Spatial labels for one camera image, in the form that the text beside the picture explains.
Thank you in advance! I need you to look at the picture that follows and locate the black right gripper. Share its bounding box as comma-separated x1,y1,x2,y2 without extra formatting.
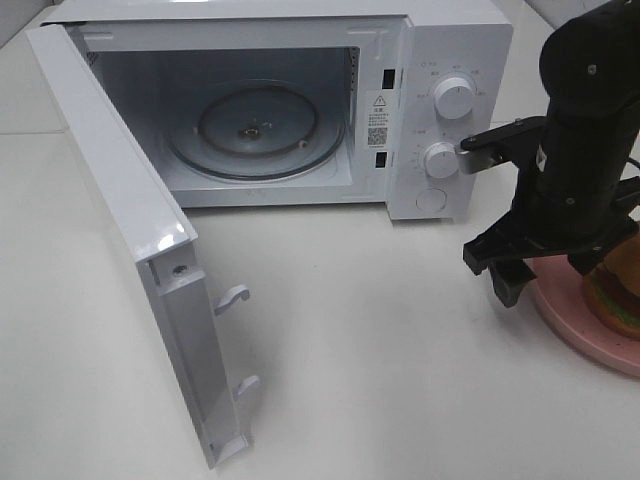
462,167,639,308

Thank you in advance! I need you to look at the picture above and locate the pink plate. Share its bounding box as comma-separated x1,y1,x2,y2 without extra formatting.
531,256,639,377

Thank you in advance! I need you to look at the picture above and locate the burger with lettuce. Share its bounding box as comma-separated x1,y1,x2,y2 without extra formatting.
582,235,639,341

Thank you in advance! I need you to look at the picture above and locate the round white door button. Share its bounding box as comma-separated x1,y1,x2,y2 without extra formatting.
416,188,447,213

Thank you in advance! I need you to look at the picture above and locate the white microwave door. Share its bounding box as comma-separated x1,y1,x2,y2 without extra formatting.
26,25,259,468

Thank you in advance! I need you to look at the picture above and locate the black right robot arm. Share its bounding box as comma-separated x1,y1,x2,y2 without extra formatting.
456,1,639,307

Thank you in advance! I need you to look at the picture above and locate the white lower timer knob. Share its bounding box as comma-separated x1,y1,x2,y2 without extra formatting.
423,142,459,179

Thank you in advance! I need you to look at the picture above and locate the white upper power knob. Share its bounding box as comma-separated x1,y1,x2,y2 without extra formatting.
433,74,476,120

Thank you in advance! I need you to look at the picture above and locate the white warning label sticker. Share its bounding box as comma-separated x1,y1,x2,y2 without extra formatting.
364,90,393,148

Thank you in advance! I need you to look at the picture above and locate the glass microwave turntable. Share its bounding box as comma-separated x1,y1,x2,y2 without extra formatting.
167,83,346,182

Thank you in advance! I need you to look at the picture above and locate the white microwave oven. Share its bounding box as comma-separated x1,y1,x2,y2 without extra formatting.
38,1,513,220

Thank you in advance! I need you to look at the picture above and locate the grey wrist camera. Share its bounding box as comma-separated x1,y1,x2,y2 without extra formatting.
455,116,546,174

